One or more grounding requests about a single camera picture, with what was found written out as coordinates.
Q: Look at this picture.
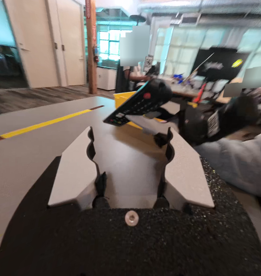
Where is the white cabinet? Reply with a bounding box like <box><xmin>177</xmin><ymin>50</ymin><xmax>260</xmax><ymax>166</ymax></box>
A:
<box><xmin>97</xmin><ymin>67</ymin><xmax>117</xmax><ymax>91</ymax></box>

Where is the black banner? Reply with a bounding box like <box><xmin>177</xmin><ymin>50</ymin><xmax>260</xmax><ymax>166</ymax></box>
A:
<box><xmin>191</xmin><ymin>48</ymin><xmax>250</xmax><ymax>82</ymax></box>

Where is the glass office wall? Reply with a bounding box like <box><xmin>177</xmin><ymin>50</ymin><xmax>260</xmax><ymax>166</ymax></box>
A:
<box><xmin>0</xmin><ymin>0</ymin><xmax>29</xmax><ymax>89</ymax></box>

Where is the yellow tape strip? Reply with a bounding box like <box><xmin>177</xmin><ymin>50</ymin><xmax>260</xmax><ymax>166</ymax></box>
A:
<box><xmin>0</xmin><ymin>109</ymin><xmax>92</xmax><ymax>139</ymax></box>

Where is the chair with dark jacket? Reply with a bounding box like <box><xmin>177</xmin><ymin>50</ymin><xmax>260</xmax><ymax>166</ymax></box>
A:
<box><xmin>115</xmin><ymin>66</ymin><xmax>131</xmax><ymax>93</ymax></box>

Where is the silver ventilation duct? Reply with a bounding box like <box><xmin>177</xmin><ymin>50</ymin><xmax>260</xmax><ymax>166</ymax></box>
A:
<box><xmin>138</xmin><ymin>0</ymin><xmax>261</xmax><ymax>13</ymax></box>

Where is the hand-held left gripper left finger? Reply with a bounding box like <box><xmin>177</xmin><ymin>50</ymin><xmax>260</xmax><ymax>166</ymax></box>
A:
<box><xmin>48</xmin><ymin>126</ymin><xmax>101</xmax><ymax>211</ymax></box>

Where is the narrow white door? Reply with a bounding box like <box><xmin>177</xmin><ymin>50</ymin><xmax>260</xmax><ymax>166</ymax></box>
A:
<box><xmin>56</xmin><ymin>0</ymin><xmax>86</xmax><ymax>86</ymax></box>

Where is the wide white door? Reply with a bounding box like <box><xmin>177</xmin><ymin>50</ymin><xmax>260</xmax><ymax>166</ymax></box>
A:
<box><xmin>4</xmin><ymin>0</ymin><xmax>60</xmax><ymax>88</ymax></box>

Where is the person's right forearm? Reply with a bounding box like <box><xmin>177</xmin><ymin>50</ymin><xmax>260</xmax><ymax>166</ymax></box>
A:
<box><xmin>194</xmin><ymin>130</ymin><xmax>261</xmax><ymax>199</ymax></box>

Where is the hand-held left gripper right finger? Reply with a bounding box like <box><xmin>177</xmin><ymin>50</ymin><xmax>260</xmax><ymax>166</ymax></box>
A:
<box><xmin>157</xmin><ymin>127</ymin><xmax>215</xmax><ymax>211</ymax></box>

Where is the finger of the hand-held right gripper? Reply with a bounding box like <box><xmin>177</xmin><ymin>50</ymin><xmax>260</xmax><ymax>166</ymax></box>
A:
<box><xmin>126</xmin><ymin>114</ymin><xmax>168</xmax><ymax>136</ymax></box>

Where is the yellow plastic bin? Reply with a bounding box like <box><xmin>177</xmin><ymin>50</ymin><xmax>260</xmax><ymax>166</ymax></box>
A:
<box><xmin>113</xmin><ymin>91</ymin><xmax>144</xmax><ymax>130</ymax></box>

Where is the black remote control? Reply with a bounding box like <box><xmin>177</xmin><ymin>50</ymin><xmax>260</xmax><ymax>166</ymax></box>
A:
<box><xmin>103</xmin><ymin>78</ymin><xmax>173</xmax><ymax>127</ymax></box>

